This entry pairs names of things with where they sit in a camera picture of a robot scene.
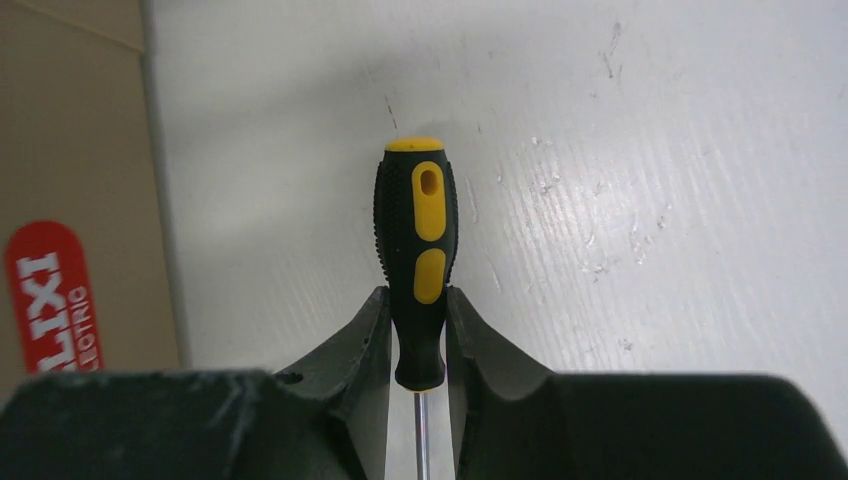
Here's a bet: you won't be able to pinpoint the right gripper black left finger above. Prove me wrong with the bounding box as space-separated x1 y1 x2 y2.
1 287 391 479

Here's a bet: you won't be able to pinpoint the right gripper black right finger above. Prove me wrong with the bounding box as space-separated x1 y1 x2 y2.
446 287 847 479

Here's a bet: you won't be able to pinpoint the black yellow screwdriver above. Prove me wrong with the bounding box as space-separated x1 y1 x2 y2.
373 136 458 479

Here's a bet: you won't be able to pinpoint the tan plastic toolbox with lid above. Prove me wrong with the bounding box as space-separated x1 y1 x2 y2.
1 1 179 397

